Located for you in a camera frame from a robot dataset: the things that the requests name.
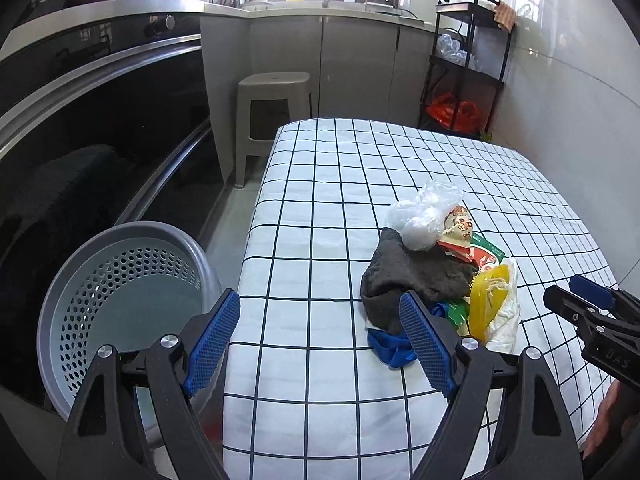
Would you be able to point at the red green snack packet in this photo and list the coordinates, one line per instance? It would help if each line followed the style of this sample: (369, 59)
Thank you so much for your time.
(457, 227)

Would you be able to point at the person's right hand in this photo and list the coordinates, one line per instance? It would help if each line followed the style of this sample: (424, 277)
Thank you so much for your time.
(602, 420)

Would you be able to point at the blue plastic bag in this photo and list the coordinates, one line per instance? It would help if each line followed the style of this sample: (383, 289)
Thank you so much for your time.
(390, 347)

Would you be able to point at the grey kitchen countertop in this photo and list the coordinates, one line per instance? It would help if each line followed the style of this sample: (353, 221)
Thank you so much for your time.
(150, 6)

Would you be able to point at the black glass oven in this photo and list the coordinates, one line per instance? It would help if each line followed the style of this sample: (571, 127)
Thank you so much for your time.
(100, 135)

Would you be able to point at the orange plastic bag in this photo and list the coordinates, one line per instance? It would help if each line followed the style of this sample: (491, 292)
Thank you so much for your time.
(450, 110)

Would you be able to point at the white checkered table cover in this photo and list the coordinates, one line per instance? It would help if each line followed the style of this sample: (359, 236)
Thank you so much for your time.
(325, 210)

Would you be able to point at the grey kitchen cabinet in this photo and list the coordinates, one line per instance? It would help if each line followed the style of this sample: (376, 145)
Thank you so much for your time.
(360, 60)

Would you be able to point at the dark grey cloth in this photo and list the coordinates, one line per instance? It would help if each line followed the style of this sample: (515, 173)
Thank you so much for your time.
(410, 270)

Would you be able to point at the yellow plastic bag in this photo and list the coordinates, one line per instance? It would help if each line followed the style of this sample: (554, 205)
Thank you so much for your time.
(482, 305)

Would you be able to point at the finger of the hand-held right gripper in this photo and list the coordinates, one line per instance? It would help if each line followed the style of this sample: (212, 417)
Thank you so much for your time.
(567, 302)
(592, 292)

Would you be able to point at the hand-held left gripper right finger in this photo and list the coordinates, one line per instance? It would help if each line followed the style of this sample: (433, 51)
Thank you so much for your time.
(427, 345)

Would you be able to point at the orange checkered cloth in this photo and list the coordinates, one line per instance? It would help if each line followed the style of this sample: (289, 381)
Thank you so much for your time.
(504, 16)

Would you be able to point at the black metal shelf rack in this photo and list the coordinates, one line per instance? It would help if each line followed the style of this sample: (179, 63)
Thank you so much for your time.
(460, 10)

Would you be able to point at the small black oven knob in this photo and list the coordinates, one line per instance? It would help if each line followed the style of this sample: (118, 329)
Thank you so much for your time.
(162, 25)

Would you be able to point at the beige plastic stool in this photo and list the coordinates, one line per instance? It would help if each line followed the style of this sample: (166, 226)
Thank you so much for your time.
(272, 82)

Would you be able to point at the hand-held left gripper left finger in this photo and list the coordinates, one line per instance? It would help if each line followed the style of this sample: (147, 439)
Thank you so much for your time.
(212, 342)

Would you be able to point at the clear plastic bag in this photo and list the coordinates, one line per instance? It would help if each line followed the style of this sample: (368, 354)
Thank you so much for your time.
(420, 220)

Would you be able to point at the grey perforated plastic basket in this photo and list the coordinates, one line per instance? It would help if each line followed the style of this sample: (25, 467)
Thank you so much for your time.
(125, 285)

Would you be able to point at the red and green packet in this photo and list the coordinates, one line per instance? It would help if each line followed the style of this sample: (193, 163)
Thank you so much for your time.
(486, 255)

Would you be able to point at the crumpled clear bag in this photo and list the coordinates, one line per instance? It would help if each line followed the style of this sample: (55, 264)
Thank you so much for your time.
(450, 47)

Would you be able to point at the white plastic bag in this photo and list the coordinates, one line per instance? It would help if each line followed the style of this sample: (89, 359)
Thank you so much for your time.
(507, 320)

